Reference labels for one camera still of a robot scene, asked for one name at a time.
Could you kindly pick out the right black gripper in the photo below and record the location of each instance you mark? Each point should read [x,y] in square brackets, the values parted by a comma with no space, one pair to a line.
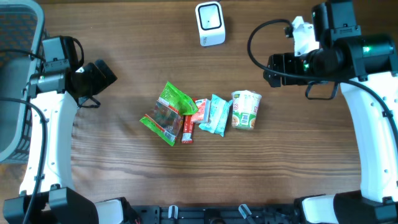
[287,60]

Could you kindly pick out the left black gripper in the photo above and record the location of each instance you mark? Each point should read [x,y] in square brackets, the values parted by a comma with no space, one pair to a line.
[101,81]

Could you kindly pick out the cup noodle container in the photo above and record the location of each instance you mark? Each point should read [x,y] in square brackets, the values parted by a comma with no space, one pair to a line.
[245,107]

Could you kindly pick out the light blue tissue pack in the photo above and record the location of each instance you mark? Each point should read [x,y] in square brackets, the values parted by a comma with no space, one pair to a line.
[219,112]

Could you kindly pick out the green gummy candy bag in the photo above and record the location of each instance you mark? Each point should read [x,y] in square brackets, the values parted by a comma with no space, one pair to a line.
[166,118]

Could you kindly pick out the grey plastic shopping basket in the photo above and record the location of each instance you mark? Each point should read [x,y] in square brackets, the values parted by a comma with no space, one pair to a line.
[22,30]

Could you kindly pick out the orange small carton box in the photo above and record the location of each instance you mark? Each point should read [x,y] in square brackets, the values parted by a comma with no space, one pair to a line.
[203,113]

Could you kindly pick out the red snack bar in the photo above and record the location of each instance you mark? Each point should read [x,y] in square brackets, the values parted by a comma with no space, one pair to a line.
[188,126]

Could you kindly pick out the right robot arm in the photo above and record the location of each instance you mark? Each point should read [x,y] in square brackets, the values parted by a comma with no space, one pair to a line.
[333,49]

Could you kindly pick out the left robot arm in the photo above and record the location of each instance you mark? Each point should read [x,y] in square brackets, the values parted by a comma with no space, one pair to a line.
[46,194]

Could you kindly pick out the white barcode scanner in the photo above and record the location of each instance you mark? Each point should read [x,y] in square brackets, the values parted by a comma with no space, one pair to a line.
[210,22]

